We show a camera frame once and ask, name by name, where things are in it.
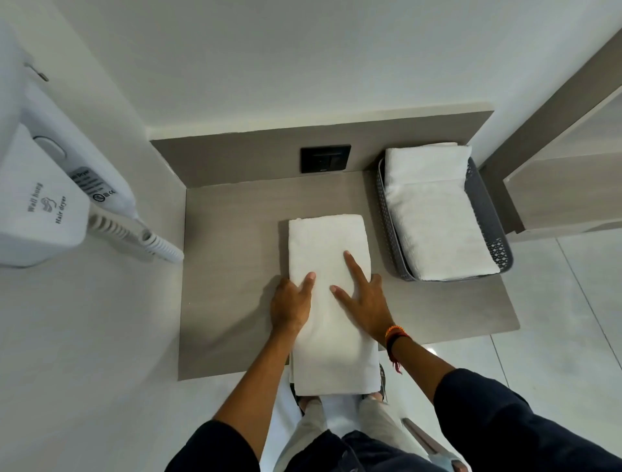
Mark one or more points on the long white towel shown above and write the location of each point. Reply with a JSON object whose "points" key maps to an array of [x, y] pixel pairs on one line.
{"points": [[325, 243]]}

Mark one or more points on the white wall hair dryer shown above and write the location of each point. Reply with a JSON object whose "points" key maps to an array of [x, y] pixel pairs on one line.
{"points": [[73, 146]]}

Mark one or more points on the black and red thread wristband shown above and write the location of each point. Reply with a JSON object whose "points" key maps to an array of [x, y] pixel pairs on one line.
{"points": [[396, 343]]}

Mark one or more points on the wooden back panel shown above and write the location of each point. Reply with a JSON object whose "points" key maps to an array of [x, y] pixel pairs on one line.
{"points": [[233, 155]]}

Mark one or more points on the person's right hand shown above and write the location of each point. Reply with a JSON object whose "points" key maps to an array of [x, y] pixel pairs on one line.
{"points": [[370, 309]]}

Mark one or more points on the grey perforated plastic basket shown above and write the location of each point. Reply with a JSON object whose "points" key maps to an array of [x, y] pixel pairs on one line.
{"points": [[491, 228]]}

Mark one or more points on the person's left thumb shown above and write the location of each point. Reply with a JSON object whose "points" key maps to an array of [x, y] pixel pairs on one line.
{"points": [[307, 284]]}

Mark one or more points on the person's left hand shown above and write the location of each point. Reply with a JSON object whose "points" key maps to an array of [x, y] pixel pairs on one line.
{"points": [[290, 309]]}

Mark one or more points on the white hair dryer holder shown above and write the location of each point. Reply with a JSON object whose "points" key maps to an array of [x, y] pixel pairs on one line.
{"points": [[39, 219]]}

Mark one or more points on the dark navy shirt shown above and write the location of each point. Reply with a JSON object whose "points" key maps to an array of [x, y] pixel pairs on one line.
{"points": [[510, 428]]}

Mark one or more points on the person's right forearm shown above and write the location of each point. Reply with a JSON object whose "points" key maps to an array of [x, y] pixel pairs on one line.
{"points": [[420, 367]]}

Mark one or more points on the small folded white towel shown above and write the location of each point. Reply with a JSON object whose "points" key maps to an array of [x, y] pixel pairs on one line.
{"points": [[427, 163]]}

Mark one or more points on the wooden cabinet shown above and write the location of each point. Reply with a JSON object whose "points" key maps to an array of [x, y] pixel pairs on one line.
{"points": [[559, 185]]}

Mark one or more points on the beige trousers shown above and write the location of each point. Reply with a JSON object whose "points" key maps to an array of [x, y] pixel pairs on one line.
{"points": [[384, 423]]}

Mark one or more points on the black wall socket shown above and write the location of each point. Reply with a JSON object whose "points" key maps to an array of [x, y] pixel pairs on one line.
{"points": [[325, 159]]}

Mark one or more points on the person's right thumb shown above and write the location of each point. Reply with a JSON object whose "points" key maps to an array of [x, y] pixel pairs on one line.
{"points": [[341, 294]]}

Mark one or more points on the large folded white towel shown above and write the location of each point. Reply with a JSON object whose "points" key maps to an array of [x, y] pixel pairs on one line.
{"points": [[437, 228]]}

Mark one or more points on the small metal wall hook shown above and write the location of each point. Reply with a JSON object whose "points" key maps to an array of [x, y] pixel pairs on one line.
{"points": [[38, 72]]}

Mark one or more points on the person's left forearm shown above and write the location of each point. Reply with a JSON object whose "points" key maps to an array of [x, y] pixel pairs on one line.
{"points": [[262, 384]]}

